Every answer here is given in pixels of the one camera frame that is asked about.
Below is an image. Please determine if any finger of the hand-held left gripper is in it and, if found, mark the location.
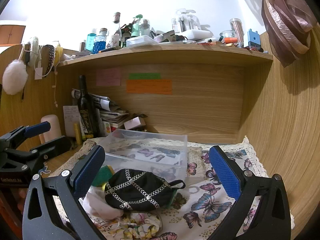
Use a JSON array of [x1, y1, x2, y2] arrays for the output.
[[0, 121, 52, 152], [4, 135, 73, 172]]

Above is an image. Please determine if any white flat box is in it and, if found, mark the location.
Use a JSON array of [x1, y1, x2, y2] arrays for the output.
[[180, 29, 212, 40]]

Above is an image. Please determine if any orange sticky note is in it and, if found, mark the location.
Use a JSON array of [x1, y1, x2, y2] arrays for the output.
[[126, 79, 173, 95]]

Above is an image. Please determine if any black beaded headband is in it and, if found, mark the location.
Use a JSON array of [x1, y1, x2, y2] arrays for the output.
[[41, 44, 56, 77]]

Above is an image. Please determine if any floral scrunchie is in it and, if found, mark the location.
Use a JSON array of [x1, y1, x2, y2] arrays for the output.
[[94, 211, 163, 239]]

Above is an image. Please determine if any stack of magazines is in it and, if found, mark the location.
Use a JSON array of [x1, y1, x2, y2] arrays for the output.
[[72, 88, 130, 130]]

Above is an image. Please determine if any black studded pouch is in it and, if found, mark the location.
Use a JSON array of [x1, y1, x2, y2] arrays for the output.
[[104, 169, 186, 211]]

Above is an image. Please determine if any clear plastic container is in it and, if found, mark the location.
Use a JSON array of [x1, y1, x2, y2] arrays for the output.
[[96, 129, 188, 183]]

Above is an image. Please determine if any green pump bottle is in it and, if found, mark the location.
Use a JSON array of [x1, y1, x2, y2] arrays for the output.
[[131, 14, 142, 38]]

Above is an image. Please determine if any small pink box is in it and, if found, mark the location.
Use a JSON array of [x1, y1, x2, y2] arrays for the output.
[[124, 116, 147, 131]]

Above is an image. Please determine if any white cloth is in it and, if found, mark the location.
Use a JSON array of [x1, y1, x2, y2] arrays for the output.
[[82, 186, 124, 222]]

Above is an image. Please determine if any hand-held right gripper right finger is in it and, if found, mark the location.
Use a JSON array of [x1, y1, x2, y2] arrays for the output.
[[208, 145, 292, 240]]

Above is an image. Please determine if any yellow marker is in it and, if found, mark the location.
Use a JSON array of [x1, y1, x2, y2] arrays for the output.
[[74, 123, 83, 145]]

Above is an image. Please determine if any clear blister package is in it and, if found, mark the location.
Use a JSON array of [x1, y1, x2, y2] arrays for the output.
[[172, 9, 202, 33]]

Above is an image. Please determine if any white note paper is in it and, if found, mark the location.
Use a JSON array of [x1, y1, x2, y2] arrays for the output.
[[63, 105, 80, 138]]

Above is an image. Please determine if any butterfly print tablecloth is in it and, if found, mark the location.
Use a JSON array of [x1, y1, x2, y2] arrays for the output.
[[46, 135, 272, 240]]

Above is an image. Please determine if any pink sticky note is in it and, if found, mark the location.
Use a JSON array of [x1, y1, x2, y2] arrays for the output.
[[96, 68, 122, 86]]

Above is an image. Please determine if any wooden desk hutch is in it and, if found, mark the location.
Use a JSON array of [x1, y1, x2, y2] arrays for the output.
[[0, 41, 320, 240]]

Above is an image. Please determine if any teal liquid bottle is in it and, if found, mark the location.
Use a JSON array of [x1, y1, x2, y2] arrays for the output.
[[86, 28, 97, 52]]

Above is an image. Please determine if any pink cylinder cup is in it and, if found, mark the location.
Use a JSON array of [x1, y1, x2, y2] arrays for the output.
[[40, 114, 62, 144]]

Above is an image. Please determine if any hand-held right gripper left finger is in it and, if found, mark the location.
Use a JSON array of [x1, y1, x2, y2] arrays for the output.
[[22, 144, 107, 240]]

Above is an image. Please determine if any white fluffy pompom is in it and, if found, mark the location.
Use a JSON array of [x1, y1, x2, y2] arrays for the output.
[[2, 59, 28, 95]]

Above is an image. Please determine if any clear lidded plastic box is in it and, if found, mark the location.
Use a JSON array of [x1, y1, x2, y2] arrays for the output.
[[126, 35, 159, 47]]

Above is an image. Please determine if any jar of pink sticks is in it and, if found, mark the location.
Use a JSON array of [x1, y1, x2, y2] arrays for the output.
[[229, 18, 245, 43]]

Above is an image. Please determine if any green sticky note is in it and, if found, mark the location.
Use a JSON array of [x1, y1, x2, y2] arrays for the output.
[[129, 73, 161, 80]]

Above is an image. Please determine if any blue bubbled bottle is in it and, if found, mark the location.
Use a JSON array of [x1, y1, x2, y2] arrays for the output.
[[93, 28, 108, 54]]

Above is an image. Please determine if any white fluffy headband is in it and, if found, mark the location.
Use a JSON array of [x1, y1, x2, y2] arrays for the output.
[[26, 37, 40, 67]]

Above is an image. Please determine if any green yellow sponge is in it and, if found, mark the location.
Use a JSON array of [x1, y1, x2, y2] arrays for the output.
[[91, 165, 115, 188]]

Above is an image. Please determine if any dark wine bottle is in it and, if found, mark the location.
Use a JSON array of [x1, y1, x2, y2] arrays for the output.
[[77, 75, 100, 140]]

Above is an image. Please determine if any mauve sheer curtain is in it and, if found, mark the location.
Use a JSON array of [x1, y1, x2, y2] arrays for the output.
[[222, 0, 317, 68]]

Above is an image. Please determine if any blue plastic block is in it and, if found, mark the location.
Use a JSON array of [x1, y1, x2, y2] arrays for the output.
[[247, 29, 262, 50]]

